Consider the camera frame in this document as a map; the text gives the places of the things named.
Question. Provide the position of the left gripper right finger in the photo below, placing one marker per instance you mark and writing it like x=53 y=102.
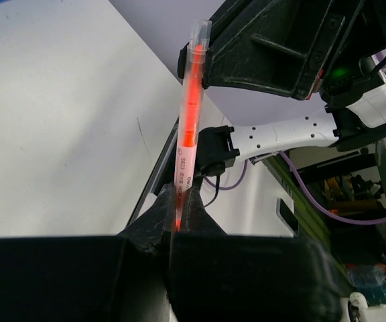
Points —
x=201 y=265

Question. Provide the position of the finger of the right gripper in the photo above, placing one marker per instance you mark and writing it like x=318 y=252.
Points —
x=181 y=65

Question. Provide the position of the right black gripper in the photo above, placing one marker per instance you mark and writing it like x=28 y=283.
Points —
x=276 y=47

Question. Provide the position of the orange clear pen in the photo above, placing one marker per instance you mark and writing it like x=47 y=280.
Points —
x=190 y=108

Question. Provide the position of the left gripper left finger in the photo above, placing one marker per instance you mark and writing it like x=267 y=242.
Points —
x=145 y=263

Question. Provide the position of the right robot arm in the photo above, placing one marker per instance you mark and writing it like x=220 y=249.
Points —
x=353 y=115

